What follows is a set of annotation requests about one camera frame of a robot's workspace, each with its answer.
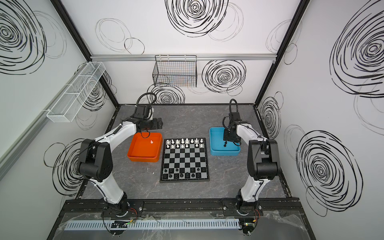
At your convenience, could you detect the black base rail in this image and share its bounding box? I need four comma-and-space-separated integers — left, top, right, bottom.
59, 198, 304, 218

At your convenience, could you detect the white slotted cable duct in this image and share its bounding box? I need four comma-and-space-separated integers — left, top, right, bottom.
64, 219, 240, 232

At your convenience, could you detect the black vertical frame post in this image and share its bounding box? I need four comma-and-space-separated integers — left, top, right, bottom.
50, 0, 120, 109

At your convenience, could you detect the blue plastic tray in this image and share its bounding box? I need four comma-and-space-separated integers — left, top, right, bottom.
210, 127, 241, 156

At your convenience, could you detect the white mesh shelf basket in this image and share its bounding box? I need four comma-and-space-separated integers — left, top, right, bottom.
47, 62, 106, 123

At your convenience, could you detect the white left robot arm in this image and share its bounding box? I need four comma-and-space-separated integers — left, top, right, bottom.
76, 104, 163, 216

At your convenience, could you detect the black right frame post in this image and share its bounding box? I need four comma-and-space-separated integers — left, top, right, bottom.
254, 0, 310, 107

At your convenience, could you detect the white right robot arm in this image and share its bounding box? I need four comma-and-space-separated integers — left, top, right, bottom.
222, 112, 281, 203

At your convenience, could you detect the black and white chessboard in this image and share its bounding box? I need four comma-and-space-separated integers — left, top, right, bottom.
160, 138, 210, 183

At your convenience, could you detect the black wire basket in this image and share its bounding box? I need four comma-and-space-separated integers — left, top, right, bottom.
152, 60, 198, 88

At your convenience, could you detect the orange plastic tray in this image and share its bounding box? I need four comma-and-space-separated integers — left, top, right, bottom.
127, 133, 163, 163

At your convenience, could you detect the aluminium wall rail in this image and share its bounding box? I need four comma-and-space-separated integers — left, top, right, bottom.
91, 53, 277, 62

